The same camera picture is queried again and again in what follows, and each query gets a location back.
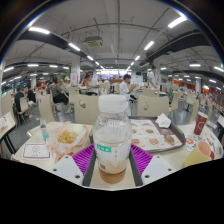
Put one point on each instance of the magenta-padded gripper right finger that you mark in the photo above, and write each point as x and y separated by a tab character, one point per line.
156	168

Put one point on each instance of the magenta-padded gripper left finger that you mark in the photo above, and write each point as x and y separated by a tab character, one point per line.
68	168

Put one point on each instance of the clear tea bottle white cap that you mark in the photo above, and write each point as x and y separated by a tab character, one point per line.
111	133

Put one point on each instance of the clear plastic bag with food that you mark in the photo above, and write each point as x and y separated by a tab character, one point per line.
66	137

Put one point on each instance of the printed paper tray liner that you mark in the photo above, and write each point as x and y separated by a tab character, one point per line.
150	135

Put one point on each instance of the white printed paper card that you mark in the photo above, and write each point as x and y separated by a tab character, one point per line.
36	151

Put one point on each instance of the dark brown food tray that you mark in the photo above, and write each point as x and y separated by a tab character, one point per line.
177	130

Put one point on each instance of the yellow mug pink inside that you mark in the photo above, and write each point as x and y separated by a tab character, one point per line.
198	155

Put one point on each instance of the small clear bottle teal label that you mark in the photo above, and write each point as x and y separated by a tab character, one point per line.
44	131

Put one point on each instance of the colourful printed paper flyer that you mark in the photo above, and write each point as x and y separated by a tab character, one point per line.
191	140

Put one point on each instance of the white paper napkin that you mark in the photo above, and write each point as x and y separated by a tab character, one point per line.
163	120

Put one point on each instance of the flat round red coaster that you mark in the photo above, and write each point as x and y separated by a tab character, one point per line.
212	155

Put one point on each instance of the beige chair with round hole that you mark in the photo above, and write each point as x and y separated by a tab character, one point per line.
153	106
87	110

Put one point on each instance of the red paper cup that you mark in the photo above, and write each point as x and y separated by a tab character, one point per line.
200	124

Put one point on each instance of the group of beige chairs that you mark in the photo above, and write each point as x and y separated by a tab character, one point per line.
45	107

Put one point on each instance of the beige table black leg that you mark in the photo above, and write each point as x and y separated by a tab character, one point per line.
7	124

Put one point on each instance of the person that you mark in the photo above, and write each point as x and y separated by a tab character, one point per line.
66	81
18	99
92	84
58	93
31	96
124	89
153	79

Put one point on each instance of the ceiling air conditioner unit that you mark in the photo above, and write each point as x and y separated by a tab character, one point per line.
93	41

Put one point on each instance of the group of ceiling lights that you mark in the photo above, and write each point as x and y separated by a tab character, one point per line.
39	30

